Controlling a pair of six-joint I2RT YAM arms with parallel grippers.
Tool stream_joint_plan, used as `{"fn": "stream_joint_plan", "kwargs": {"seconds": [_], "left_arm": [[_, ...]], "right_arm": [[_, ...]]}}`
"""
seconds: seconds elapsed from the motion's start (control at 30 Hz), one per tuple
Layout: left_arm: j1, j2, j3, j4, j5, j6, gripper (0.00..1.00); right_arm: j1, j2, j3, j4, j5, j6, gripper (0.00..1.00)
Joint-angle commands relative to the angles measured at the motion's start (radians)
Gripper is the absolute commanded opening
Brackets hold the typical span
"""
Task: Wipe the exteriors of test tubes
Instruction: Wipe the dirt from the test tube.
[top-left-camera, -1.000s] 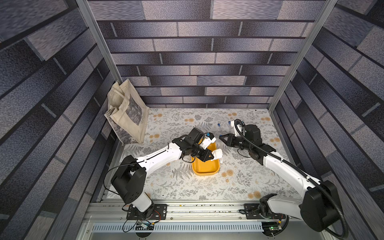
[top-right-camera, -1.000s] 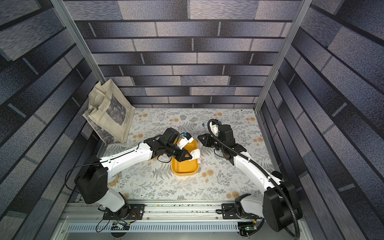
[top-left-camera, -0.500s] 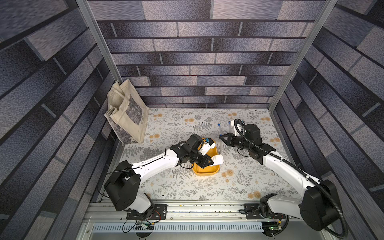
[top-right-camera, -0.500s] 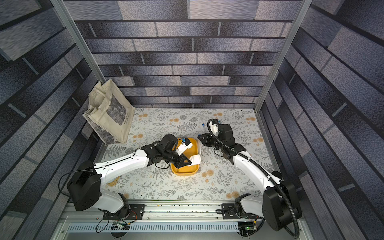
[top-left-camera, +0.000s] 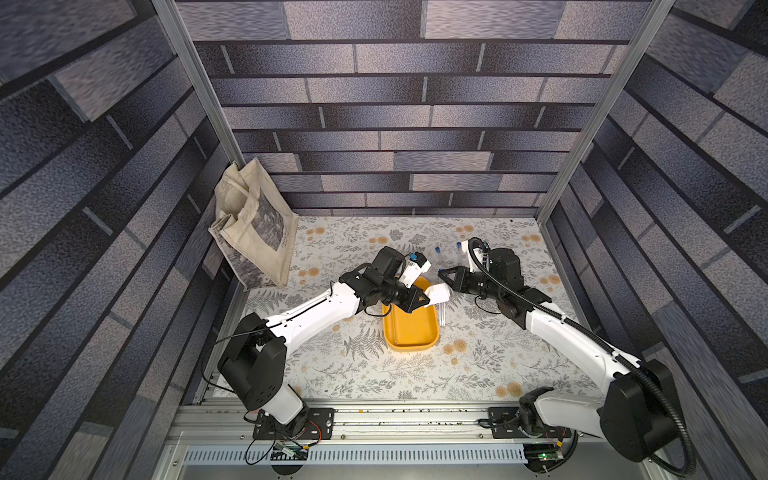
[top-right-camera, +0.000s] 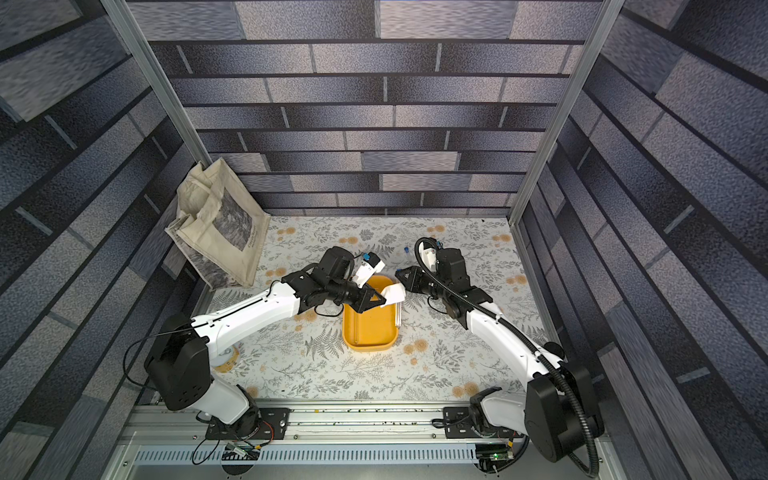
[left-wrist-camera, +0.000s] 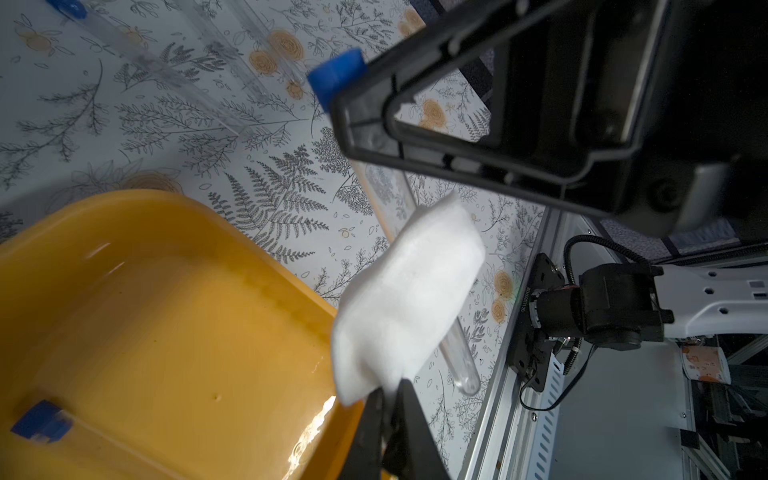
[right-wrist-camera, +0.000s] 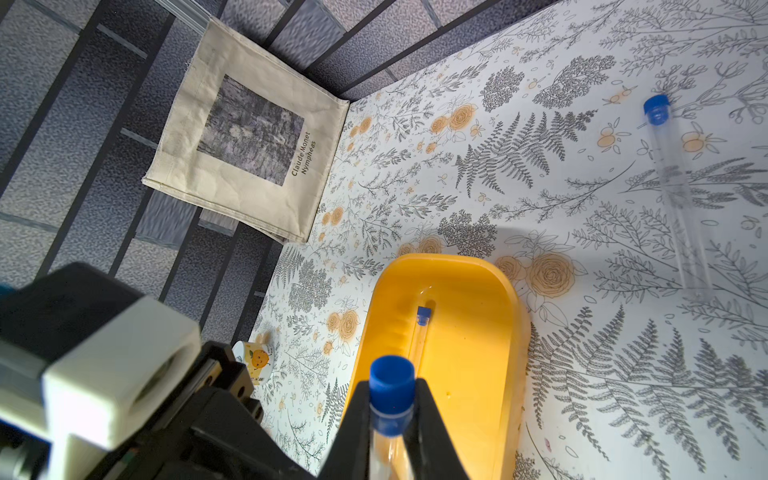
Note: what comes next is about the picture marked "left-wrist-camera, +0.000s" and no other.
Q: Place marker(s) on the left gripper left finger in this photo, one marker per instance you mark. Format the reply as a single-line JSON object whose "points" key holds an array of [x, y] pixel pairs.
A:
{"points": [[364, 458]]}

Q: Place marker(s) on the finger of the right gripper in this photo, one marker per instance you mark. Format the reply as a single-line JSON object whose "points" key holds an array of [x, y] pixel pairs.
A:
{"points": [[480, 180], [364, 113]]}

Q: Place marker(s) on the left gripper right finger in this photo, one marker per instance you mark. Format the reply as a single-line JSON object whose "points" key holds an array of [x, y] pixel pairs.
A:
{"points": [[411, 452]]}

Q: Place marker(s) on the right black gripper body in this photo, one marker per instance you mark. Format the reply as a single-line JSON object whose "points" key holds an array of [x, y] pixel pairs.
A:
{"points": [[652, 113]]}

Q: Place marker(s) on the white wipe cloth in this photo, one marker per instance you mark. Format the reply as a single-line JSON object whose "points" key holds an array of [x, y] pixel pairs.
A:
{"points": [[394, 313]]}

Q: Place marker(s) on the yellow plastic tray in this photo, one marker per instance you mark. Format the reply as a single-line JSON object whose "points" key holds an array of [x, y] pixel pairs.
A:
{"points": [[150, 317]]}

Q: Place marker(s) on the clear test tube blue cap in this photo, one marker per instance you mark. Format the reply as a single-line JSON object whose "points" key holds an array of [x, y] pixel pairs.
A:
{"points": [[46, 423]]}

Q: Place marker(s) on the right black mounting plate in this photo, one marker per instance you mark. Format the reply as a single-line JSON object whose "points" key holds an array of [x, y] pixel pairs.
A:
{"points": [[534, 324]]}

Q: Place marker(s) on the orange print paper cup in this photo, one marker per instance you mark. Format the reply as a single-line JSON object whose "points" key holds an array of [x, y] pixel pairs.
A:
{"points": [[705, 364]]}

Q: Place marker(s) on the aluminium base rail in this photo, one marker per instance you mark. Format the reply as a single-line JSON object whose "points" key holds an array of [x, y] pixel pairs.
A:
{"points": [[515, 436]]}

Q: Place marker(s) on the white slotted cable duct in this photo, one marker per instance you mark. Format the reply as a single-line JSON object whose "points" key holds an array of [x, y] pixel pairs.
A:
{"points": [[544, 424]]}

